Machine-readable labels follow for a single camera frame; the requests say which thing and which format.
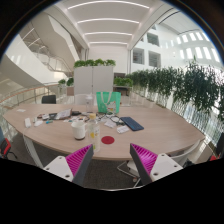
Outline open booklet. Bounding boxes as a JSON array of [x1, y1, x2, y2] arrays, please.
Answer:
[[54, 108, 73, 121]]

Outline red and black chair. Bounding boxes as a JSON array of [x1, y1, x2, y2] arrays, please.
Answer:
[[0, 128, 18, 160]]

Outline white ceramic mug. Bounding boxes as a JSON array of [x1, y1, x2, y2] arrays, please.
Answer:
[[70, 120, 88, 141]]

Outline black cable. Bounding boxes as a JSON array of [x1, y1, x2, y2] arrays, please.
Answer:
[[96, 113, 125, 126]]

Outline ceiling light strips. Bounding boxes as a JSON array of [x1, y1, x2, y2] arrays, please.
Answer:
[[66, 0, 151, 46]]

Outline row of green hedge plants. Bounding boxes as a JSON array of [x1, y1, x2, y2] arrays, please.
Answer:
[[126, 59, 224, 124]]

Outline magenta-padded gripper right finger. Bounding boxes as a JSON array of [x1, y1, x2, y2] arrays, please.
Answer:
[[129, 143, 184, 186]]

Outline white chair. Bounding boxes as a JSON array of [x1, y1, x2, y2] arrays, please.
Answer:
[[117, 139, 202, 188], [73, 93, 91, 106]]

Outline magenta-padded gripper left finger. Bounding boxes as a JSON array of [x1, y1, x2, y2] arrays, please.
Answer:
[[43, 143, 95, 188]]

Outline small white card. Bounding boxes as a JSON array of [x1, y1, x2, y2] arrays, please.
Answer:
[[116, 125, 130, 135]]

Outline flat round red coaster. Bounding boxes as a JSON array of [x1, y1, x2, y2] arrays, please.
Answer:
[[100, 135, 116, 145]]

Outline white cabinet topped with plants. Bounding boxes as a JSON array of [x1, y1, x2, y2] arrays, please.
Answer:
[[73, 59, 117, 96]]

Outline clear tumbler with lid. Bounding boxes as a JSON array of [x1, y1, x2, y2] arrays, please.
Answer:
[[84, 93, 95, 114]]

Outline clear bottle with yellow cap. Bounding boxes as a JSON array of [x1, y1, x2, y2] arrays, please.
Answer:
[[87, 113, 101, 154]]

